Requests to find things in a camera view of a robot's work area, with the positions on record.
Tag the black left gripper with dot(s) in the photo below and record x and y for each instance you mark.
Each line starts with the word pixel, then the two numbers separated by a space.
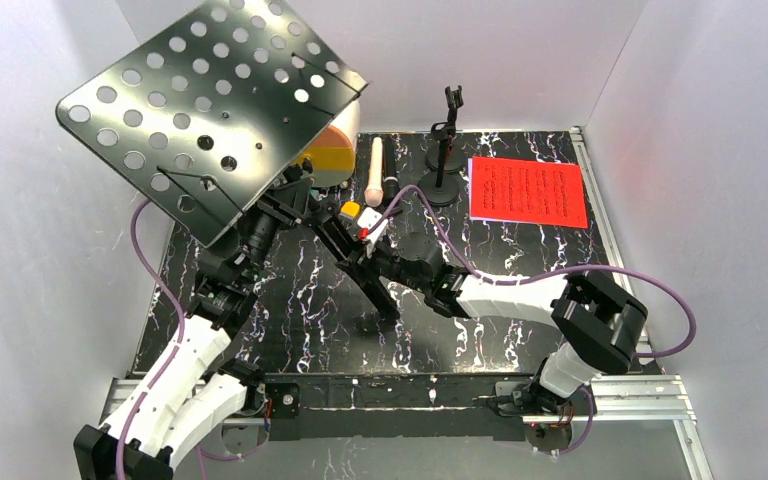
pixel 289 201

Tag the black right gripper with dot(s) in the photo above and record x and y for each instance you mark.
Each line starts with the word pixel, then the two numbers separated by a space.
pixel 363 269

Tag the pink microphone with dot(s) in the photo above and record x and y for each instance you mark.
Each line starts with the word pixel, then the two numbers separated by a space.
pixel 373 194

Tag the black handheld microphone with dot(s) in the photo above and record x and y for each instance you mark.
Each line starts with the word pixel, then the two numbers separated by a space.
pixel 390 181

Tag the black tripod music stand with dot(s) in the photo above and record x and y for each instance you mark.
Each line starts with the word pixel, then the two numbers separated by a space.
pixel 213 111

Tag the red sheet music page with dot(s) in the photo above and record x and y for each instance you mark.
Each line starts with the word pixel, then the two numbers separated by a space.
pixel 529 191

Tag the black desktop microphone stand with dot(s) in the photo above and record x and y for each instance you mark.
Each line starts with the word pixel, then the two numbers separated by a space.
pixel 438 187

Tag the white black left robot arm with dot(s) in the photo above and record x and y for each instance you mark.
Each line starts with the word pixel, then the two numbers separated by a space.
pixel 180 401

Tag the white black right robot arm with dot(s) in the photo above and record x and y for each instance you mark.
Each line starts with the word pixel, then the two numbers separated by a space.
pixel 600 321

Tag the yellow and grey eraser block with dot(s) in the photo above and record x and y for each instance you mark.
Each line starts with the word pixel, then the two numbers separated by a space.
pixel 350 210

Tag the round three-colour drawer cabinet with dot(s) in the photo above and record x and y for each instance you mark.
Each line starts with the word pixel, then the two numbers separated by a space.
pixel 332 155

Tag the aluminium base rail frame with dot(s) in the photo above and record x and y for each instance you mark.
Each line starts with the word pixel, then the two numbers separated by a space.
pixel 332 367

